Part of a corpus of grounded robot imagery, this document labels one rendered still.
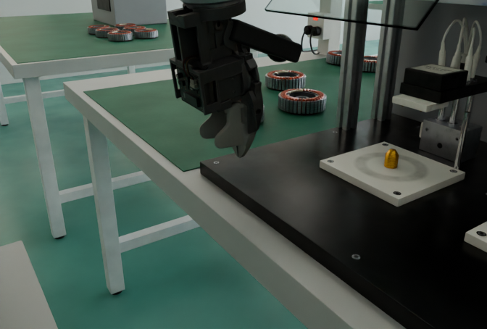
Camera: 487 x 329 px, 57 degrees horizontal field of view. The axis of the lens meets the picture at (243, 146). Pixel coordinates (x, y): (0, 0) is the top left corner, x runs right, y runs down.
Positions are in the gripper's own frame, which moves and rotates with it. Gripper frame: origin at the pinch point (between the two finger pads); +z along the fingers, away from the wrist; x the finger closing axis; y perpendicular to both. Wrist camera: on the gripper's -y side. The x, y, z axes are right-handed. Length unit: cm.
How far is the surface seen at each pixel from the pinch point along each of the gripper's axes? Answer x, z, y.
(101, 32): -167, 24, -36
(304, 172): 2.4, 7.5, -9.1
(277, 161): -3.4, 7.8, -8.5
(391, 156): 10.4, 5.2, -19.1
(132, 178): -122, 77, -20
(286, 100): -26.3, 11.8, -30.2
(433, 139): 9.3, 7.9, -31.6
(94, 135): -79, 30, 1
